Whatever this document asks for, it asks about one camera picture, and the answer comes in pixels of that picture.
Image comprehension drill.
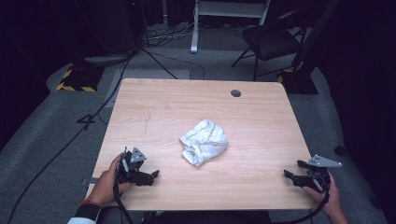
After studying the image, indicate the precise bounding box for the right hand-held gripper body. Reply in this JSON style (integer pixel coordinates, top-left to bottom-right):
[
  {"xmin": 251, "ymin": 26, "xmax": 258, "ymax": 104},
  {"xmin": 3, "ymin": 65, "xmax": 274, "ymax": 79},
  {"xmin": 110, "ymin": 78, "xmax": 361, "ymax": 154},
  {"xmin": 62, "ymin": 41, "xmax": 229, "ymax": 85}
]
[{"xmin": 298, "ymin": 154, "xmax": 343, "ymax": 192}]

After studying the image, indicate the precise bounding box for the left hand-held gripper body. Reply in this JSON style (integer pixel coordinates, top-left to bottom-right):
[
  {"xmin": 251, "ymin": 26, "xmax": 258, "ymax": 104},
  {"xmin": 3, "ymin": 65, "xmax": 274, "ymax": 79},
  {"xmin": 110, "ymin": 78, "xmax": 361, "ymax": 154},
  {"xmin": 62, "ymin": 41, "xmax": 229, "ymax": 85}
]
[{"xmin": 116, "ymin": 147, "xmax": 148, "ymax": 188}]

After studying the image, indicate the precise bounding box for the white towel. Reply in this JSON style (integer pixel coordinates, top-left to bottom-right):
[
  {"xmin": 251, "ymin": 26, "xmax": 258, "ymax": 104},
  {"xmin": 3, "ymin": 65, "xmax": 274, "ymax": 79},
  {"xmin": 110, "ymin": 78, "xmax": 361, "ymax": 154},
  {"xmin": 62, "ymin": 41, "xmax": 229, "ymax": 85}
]
[{"xmin": 179, "ymin": 118, "xmax": 230, "ymax": 167}]

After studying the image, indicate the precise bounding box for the person's left hand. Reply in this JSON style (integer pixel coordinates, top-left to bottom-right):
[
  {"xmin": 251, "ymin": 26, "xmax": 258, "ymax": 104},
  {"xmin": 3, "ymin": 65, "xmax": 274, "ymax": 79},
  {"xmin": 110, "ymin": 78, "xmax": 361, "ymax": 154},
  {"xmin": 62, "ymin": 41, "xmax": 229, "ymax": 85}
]
[{"xmin": 86, "ymin": 152, "xmax": 134, "ymax": 207}]

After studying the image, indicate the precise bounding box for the person's right hand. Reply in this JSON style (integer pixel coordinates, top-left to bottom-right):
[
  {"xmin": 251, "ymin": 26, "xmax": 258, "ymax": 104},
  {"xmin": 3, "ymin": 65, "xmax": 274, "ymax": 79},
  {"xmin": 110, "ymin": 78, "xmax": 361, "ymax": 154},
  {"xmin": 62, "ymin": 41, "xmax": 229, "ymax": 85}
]
[{"xmin": 302, "ymin": 171, "xmax": 344, "ymax": 218}]

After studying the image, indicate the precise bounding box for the black caster wheel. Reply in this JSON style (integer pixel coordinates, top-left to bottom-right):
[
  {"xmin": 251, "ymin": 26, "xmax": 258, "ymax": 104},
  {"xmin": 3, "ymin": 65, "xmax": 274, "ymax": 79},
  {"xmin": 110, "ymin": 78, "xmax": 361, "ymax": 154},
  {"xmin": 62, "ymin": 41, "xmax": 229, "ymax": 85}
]
[{"xmin": 333, "ymin": 143, "xmax": 347, "ymax": 157}]

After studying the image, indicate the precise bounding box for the grey tape mark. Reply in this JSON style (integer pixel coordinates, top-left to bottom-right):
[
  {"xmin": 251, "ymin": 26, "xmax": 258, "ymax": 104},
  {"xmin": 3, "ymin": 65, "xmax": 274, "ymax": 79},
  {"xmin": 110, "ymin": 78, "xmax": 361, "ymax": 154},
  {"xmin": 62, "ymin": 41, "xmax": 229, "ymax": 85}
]
[{"xmin": 80, "ymin": 176, "xmax": 100, "ymax": 187}]

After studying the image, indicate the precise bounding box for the black yellow striped stand base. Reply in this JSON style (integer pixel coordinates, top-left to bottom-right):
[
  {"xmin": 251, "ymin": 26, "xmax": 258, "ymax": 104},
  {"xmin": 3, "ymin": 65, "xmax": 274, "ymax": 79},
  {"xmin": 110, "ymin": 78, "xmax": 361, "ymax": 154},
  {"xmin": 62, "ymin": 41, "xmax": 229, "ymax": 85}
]
[{"xmin": 55, "ymin": 63, "xmax": 106, "ymax": 93}]

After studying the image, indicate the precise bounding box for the black stand with striped base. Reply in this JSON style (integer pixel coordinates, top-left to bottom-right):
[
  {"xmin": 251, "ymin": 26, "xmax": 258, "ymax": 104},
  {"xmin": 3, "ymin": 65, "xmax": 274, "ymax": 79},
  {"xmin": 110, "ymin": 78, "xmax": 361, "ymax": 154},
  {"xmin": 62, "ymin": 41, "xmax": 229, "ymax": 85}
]
[{"xmin": 276, "ymin": 0, "xmax": 341, "ymax": 95}]

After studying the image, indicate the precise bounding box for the black tripod leg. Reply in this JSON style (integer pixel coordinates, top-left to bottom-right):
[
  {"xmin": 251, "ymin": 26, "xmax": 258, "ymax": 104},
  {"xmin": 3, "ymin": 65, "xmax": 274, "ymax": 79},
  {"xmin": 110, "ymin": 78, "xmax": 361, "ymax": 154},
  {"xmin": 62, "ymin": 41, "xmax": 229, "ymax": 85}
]
[{"xmin": 139, "ymin": 46, "xmax": 179, "ymax": 80}]

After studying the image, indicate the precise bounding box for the black folding chair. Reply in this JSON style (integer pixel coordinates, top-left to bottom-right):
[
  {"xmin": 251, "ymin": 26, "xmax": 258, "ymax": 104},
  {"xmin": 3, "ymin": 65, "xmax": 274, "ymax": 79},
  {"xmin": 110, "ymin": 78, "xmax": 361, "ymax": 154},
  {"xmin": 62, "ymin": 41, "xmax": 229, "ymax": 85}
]
[{"xmin": 230, "ymin": 7, "xmax": 325, "ymax": 82}]

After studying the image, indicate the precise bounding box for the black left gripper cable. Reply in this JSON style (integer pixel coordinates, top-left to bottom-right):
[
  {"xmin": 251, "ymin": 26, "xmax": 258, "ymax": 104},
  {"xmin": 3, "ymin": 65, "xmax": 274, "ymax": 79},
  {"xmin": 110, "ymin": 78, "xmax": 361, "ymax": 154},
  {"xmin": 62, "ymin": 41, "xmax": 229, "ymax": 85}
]
[{"xmin": 112, "ymin": 181, "xmax": 135, "ymax": 224}]

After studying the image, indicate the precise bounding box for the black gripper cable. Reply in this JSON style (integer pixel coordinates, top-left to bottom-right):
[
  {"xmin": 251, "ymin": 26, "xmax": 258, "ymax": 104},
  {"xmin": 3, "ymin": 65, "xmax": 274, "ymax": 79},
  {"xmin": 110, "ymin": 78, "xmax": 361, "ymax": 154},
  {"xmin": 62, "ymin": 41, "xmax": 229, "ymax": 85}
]
[
  {"xmin": 112, "ymin": 181, "xmax": 135, "ymax": 224},
  {"xmin": 274, "ymin": 186, "xmax": 331, "ymax": 224}
]

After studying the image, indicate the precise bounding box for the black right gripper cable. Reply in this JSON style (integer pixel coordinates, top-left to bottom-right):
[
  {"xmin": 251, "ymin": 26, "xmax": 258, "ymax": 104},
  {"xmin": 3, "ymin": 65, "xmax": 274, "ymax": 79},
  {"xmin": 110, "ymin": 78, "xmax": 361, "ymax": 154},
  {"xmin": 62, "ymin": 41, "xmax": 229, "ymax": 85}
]
[{"xmin": 274, "ymin": 186, "xmax": 331, "ymax": 224}]

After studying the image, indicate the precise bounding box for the red bracelet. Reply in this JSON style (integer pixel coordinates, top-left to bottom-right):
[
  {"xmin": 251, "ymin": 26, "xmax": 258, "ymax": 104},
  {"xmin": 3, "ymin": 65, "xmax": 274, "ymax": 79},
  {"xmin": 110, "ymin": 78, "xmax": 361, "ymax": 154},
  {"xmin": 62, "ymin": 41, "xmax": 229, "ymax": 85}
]
[{"xmin": 79, "ymin": 199, "xmax": 104, "ymax": 209}]

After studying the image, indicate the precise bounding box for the long black floor cable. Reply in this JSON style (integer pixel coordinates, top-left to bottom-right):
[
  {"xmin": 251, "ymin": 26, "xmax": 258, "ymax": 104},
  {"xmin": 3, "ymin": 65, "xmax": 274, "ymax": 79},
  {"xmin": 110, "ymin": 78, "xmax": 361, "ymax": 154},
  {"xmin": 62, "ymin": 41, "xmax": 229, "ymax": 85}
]
[{"xmin": 7, "ymin": 54, "xmax": 134, "ymax": 224}]

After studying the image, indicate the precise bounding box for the bundle of floor cables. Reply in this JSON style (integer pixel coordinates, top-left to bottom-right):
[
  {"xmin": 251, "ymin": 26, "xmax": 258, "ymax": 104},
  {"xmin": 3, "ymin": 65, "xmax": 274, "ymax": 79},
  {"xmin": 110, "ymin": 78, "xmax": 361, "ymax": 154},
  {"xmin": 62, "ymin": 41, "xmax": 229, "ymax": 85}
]
[{"xmin": 141, "ymin": 21, "xmax": 200, "ymax": 49}]

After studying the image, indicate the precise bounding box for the white metal desk frame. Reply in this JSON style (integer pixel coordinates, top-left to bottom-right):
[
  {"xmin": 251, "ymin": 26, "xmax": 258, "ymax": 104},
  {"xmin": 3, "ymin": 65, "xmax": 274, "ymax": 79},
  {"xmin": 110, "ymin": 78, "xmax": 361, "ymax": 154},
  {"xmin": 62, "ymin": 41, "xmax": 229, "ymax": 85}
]
[{"xmin": 190, "ymin": 0, "xmax": 271, "ymax": 54}]

